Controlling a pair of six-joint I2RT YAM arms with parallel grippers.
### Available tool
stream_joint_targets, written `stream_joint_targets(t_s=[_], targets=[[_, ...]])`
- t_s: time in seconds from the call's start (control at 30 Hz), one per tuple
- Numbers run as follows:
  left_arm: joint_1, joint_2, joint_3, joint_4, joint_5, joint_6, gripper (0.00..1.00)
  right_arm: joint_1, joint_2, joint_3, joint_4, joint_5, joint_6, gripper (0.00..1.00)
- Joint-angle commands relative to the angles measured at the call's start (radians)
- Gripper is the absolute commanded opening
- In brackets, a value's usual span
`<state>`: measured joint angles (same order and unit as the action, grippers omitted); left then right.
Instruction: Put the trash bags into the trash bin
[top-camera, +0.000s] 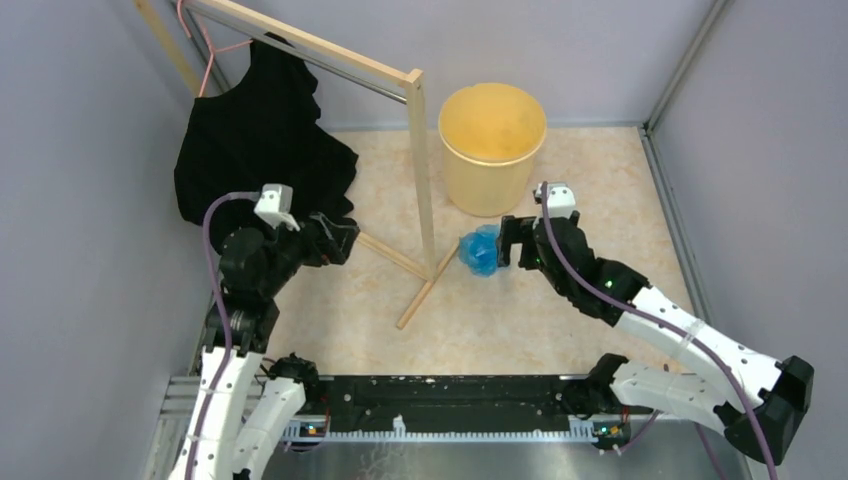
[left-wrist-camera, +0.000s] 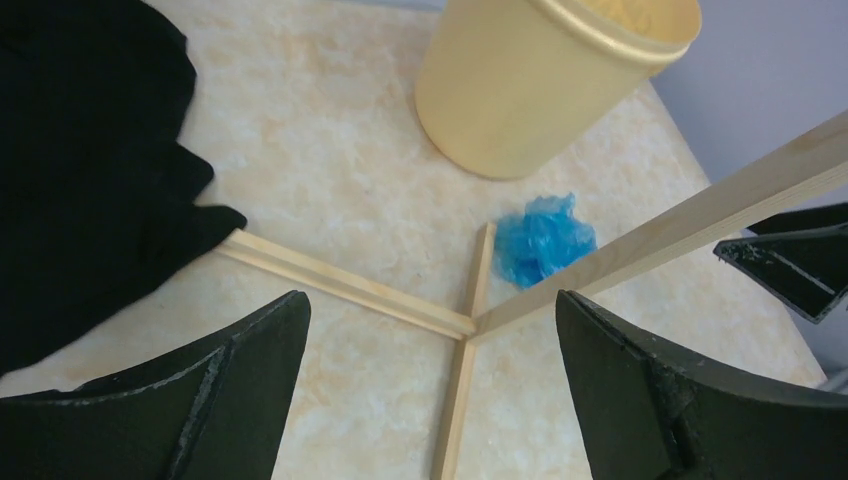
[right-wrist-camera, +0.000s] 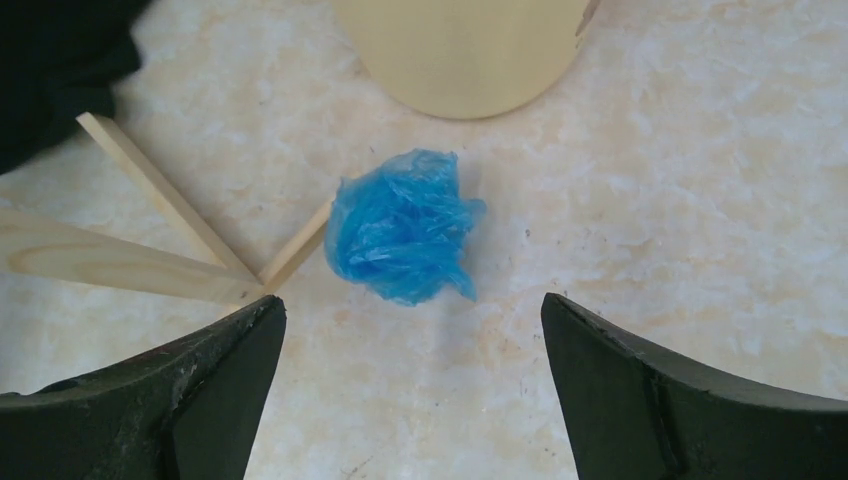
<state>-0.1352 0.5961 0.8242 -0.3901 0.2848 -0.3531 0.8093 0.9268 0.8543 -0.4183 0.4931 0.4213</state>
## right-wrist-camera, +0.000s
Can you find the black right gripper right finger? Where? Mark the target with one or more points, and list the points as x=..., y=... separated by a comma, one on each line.
x=634, y=409

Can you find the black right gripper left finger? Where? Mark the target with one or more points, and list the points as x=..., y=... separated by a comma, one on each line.
x=188, y=409

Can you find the wooden clothes rack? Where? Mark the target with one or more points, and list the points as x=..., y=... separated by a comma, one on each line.
x=39, y=246

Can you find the blue plastic trash bag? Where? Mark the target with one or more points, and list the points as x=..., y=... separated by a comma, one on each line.
x=400, y=230

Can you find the yellow plastic trash bin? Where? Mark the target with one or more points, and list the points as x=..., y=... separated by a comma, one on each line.
x=465, y=59

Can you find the black hanging shirt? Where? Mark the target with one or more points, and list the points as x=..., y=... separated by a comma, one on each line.
x=60, y=59

